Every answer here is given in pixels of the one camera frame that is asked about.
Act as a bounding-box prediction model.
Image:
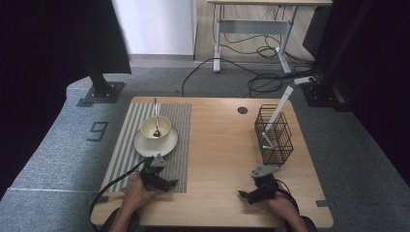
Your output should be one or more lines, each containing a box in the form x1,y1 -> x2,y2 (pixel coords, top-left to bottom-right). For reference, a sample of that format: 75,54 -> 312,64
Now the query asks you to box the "person's left hand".
120,173 -> 162,211

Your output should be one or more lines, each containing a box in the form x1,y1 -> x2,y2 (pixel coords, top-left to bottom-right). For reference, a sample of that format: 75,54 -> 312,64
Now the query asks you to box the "person's right hand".
267,195 -> 302,223

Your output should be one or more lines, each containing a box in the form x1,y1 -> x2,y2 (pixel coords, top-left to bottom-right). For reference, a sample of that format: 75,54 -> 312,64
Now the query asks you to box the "black wire basket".
253,103 -> 295,167

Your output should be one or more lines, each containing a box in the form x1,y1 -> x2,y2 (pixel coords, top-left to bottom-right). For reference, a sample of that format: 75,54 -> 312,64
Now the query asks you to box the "grey tape strip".
315,199 -> 337,208
87,195 -> 109,206

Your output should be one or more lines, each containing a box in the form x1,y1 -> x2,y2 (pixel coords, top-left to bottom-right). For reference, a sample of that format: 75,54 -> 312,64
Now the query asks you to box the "tangle of black floor cables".
221,6 -> 323,99

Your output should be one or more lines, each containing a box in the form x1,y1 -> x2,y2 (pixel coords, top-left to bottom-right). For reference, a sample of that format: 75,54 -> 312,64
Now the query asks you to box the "black curtain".
303,0 -> 410,178
0,0 -> 132,199

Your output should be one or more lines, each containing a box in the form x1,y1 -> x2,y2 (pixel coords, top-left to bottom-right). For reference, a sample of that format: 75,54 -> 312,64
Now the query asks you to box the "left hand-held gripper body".
139,154 -> 169,191

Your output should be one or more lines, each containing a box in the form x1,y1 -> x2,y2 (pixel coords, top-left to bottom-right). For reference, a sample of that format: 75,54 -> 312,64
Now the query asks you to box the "long black floor cable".
181,57 -> 259,98

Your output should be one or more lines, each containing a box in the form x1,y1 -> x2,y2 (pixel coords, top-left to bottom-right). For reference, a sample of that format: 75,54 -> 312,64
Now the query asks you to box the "thin right gripper cable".
275,179 -> 301,216

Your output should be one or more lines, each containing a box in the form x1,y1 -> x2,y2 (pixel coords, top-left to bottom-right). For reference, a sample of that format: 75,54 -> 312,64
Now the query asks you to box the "white plate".
132,125 -> 179,159

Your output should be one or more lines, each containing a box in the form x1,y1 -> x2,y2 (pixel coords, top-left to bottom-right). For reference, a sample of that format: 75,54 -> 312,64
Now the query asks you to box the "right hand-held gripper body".
250,165 -> 281,203

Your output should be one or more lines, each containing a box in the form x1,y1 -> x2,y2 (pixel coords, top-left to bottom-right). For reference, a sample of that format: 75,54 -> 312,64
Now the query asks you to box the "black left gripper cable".
89,156 -> 153,232

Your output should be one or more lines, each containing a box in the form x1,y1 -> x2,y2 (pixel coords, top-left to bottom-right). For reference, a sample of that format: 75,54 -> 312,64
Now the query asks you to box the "metal spoon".
152,98 -> 162,139

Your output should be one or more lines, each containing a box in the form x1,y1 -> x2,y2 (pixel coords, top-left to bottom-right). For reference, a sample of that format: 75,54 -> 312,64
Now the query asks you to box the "black metal stand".
76,47 -> 126,108
301,0 -> 375,112

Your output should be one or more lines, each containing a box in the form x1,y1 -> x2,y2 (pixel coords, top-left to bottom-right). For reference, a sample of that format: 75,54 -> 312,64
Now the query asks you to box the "white frame desk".
206,0 -> 334,74

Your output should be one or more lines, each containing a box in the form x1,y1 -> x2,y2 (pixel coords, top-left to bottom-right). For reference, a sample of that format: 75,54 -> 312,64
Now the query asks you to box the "grey striped woven placemat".
100,101 -> 192,194

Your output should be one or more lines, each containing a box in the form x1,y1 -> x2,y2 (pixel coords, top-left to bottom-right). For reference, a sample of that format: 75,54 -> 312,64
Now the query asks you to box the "white power strip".
293,75 -> 317,86

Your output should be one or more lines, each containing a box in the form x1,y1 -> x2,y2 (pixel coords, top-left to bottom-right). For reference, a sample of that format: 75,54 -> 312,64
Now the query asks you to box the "cream bowl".
139,115 -> 173,144

